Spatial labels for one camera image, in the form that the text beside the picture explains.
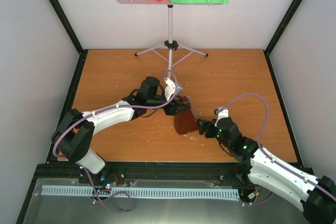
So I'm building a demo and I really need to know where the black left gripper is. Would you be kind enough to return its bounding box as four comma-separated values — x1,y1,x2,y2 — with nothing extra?
146,94,188,115

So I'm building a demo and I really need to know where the clear plastic metronome cover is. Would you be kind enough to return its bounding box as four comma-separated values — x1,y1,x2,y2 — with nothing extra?
185,95,197,122

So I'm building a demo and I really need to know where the brown wooden metronome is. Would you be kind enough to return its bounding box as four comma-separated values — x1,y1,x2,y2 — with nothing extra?
173,96,198,135

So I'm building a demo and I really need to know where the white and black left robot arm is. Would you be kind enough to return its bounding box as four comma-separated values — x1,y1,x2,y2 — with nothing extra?
51,77,189,184

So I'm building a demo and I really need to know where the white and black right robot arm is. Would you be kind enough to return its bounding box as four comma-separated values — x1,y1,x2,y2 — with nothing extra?
197,117,335,223

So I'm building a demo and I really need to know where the white tripod music stand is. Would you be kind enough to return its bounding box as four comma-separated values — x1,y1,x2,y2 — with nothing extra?
118,0,222,69

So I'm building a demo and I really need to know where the small green circuit board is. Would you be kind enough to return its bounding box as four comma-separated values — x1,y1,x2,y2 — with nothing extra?
105,181,119,189

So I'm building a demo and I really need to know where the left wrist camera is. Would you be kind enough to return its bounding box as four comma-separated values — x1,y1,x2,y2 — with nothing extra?
164,77,183,101

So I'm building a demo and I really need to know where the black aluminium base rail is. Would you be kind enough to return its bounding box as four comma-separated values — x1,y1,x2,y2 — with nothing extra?
33,162,253,188

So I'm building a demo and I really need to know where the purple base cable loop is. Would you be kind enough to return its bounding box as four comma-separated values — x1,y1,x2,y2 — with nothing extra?
76,162,132,213

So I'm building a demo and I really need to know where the light blue slotted cable duct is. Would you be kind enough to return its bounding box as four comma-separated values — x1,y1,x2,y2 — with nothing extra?
40,185,239,201

